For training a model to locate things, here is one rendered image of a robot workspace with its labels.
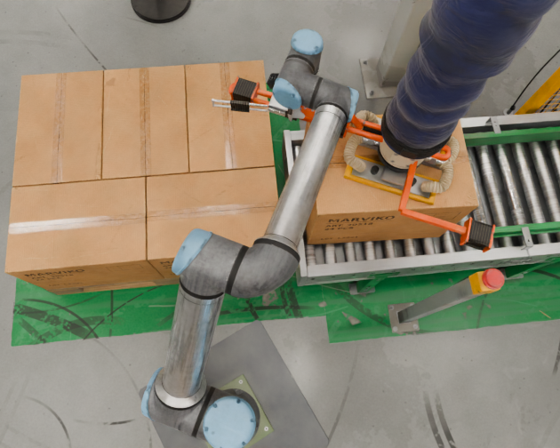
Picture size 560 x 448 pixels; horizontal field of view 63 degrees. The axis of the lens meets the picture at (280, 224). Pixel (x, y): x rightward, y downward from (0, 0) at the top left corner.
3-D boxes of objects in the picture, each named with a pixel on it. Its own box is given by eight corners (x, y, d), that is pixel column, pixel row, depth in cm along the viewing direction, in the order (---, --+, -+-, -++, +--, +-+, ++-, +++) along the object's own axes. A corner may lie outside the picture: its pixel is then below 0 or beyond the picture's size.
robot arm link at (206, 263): (188, 445, 139) (236, 275, 94) (135, 423, 140) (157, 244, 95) (207, 402, 152) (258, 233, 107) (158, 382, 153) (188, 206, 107)
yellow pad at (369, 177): (437, 182, 170) (443, 176, 166) (432, 205, 167) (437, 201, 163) (349, 155, 173) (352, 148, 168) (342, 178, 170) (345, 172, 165)
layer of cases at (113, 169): (263, 103, 272) (263, 60, 234) (280, 268, 241) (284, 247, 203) (56, 118, 264) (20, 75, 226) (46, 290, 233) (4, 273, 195)
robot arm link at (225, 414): (244, 453, 145) (244, 462, 129) (194, 433, 146) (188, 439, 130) (261, 404, 150) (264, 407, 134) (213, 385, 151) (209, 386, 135)
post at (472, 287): (408, 310, 251) (496, 269, 156) (410, 323, 248) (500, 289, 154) (396, 311, 250) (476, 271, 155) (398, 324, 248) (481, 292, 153)
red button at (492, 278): (496, 269, 156) (501, 267, 152) (501, 290, 154) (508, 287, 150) (476, 271, 155) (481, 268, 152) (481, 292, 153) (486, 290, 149)
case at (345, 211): (424, 156, 219) (458, 110, 181) (439, 236, 206) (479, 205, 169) (299, 163, 216) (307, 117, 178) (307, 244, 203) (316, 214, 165)
